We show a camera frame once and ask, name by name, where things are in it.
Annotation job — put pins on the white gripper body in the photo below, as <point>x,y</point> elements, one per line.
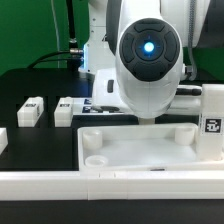
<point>107,96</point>

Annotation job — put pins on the white desk top tray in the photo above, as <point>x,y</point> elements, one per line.
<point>159,147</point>

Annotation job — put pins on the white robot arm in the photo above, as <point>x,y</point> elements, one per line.
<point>135,53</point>

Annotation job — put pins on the fiducial marker sheet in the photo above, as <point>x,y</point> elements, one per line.
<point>83,106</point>

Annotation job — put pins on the white front fence bar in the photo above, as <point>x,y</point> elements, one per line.
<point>126,185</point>

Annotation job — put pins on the white left fence block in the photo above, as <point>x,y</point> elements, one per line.
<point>3,139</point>

